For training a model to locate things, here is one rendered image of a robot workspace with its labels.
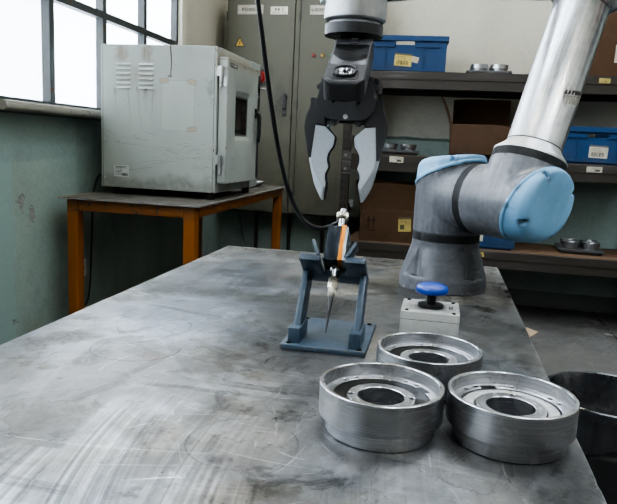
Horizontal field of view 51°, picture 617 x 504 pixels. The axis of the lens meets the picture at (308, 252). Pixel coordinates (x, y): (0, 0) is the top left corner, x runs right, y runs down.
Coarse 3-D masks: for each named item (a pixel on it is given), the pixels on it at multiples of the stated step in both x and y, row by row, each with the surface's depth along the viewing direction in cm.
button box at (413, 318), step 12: (408, 300) 83; (420, 300) 83; (408, 312) 77; (420, 312) 77; (432, 312) 77; (444, 312) 77; (456, 312) 78; (408, 324) 77; (420, 324) 77; (432, 324) 77; (444, 324) 76; (456, 324) 76; (456, 336) 76
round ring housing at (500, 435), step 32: (448, 384) 55; (480, 384) 58; (512, 384) 58; (544, 384) 56; (448, 416) 53; (480, 416) 50; (512, 416) 48; (544, 416) 52; (576, 416) 50; (480, 448) 51; (512, 448) 49; (544, 448) 49
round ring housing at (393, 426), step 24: (336, 384) 56; (384, 384) 57; (432, 384) 56; (336, 408) 51; (360, 408) 50; (384, 408) 49; (408, 408) 49; (432, 408) 51; (336, 432) 52; (360, 432) 50; (384, 432) 49; (408, 432) 50; (432, 432) 53
